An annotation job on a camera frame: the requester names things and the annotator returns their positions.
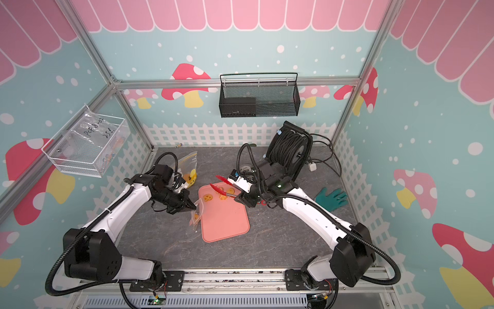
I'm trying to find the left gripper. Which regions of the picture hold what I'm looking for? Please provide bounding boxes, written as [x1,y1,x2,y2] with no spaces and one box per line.
[152,187,196,214]

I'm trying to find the small clear zip bag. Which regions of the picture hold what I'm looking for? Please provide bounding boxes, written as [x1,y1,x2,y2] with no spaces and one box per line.
[186,199,205,236]

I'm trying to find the clear resealable bag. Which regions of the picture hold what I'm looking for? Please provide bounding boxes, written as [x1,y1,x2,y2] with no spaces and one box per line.
[172,151,198,189]

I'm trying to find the red metal tongs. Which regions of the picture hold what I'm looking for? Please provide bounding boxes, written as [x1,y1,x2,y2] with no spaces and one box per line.
[209,175,267,208]

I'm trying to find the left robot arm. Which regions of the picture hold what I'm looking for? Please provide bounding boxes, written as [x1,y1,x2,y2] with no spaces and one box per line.
[45,153,196,297]

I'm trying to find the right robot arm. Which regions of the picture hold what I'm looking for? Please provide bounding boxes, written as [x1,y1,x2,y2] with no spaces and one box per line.
[227,144,401,289]

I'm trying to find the white power plug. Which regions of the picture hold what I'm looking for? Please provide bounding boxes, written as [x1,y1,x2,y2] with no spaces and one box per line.
[308,162,317,172]

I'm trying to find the pink plastic tray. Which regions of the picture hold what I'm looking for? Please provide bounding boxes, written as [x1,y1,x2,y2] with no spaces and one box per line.
[198,185,250,243]

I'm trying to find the green rubber glove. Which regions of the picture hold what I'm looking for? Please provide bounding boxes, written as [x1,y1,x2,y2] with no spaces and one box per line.
[315,187,349,212]

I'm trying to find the black cable reel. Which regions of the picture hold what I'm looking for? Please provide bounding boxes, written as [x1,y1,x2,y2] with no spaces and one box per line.
[266,121,313,181]

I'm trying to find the black mesh wall basket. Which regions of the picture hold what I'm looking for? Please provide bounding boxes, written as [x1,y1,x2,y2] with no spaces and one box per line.
[219,72,301,118]

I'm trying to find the clear wire wall basket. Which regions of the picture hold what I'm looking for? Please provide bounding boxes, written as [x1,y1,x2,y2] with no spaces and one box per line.
[41,106,131,178]

